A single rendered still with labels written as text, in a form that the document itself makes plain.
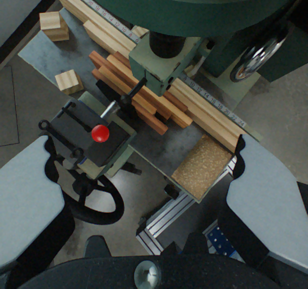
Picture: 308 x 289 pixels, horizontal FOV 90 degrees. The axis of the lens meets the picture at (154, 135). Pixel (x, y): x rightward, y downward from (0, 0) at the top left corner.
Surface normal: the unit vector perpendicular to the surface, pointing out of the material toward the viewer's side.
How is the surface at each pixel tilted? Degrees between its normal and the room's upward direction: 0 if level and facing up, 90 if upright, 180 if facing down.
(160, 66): 0
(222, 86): 0
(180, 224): 0
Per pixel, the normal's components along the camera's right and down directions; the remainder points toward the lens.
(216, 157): 0.25, -0.28
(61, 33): 0.15, 0.99
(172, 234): 0.04, -0.08
